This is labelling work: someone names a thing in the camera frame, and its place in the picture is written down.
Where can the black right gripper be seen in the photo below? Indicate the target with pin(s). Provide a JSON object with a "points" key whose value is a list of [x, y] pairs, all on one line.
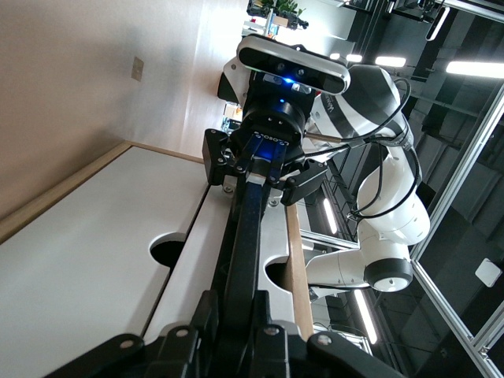
{"points": [[271, 118]]}

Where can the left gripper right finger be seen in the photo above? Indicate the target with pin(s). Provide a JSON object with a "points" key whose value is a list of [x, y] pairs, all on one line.
{"points": [[299, 358]]}

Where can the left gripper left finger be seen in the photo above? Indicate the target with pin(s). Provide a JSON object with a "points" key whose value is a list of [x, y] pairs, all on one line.
{"points": [[173, 354]]}

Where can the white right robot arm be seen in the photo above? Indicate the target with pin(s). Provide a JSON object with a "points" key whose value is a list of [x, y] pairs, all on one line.
{"points": [[393, 232]]}

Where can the plain white drawer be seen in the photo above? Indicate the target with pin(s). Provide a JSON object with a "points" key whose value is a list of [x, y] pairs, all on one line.
{"points": [[78, 256]]}

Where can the ceiling strip light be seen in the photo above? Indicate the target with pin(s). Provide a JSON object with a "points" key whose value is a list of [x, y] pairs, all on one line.
{"points": [[476, 69], [438, 23], [365, 317], [390, 61], [330, 216]]}

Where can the green potted plant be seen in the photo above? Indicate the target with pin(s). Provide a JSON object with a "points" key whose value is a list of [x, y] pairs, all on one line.
{"points": [[285, 6]]}

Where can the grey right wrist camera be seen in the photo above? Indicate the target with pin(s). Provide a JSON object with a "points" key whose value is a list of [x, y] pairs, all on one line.
{"points": [[291, 65]]}

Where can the aluminium frame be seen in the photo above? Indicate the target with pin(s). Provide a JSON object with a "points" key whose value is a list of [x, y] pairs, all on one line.
{"points": [[460, 173]]}

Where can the white square wall device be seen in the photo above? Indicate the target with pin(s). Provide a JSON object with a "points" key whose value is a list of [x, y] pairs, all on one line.
{"points": [[488, 272]]}

